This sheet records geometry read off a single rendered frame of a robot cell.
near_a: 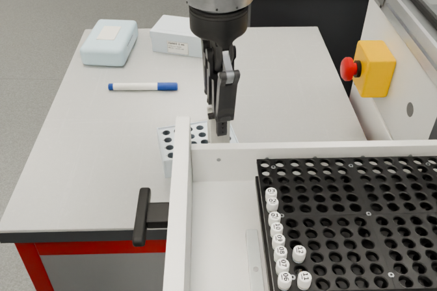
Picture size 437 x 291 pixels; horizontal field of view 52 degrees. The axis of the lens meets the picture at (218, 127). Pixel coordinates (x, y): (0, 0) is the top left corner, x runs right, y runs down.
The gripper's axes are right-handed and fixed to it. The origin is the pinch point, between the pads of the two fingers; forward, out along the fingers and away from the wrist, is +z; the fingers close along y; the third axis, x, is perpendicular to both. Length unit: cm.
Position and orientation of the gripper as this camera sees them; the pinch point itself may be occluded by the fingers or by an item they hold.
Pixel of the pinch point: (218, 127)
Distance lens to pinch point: 69.3
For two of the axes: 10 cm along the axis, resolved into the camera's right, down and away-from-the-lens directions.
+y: 2.4, 6.1, -7.6
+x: 9.7, -1.5, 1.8
